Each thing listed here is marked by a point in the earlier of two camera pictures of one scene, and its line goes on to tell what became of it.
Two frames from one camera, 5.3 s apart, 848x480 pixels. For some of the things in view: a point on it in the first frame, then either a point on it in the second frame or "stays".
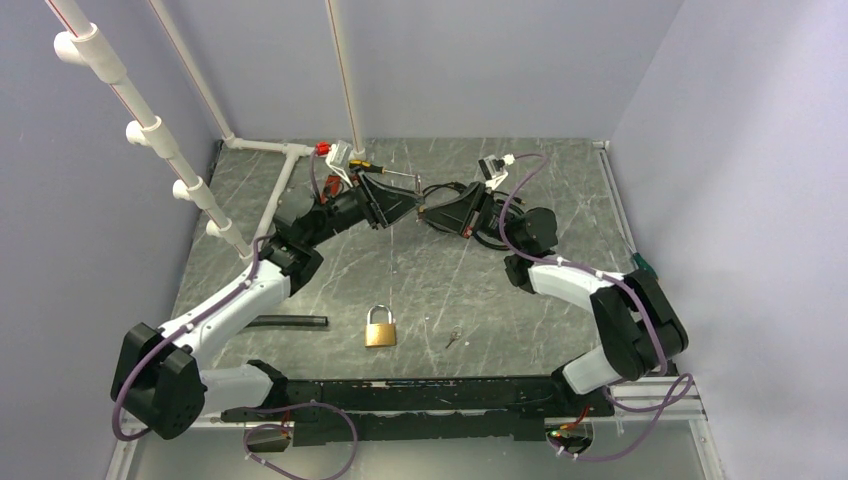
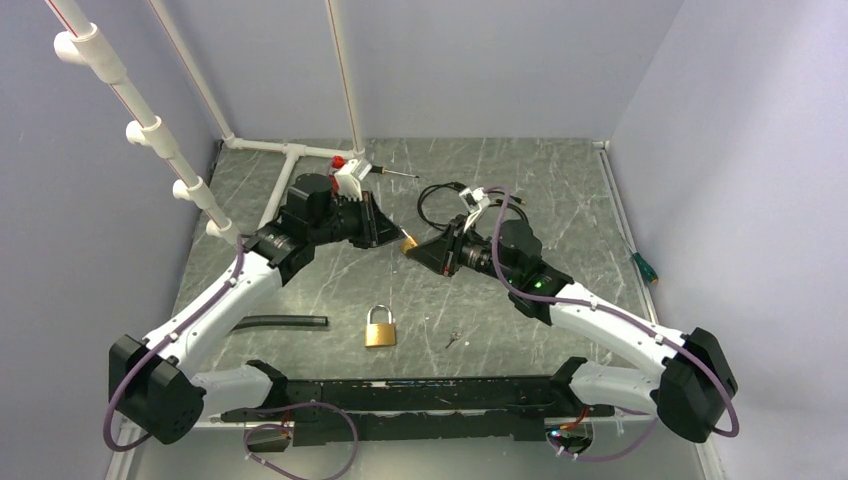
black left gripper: x=384 y=204 to x=375 y=227
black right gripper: x=463 y=214 to x=450 y=243
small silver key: x=455 y=335 stays
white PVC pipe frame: x=87 y=50 stays
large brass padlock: x=380 y=334 stays
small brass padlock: x=422 y=212 to x=408 y=244
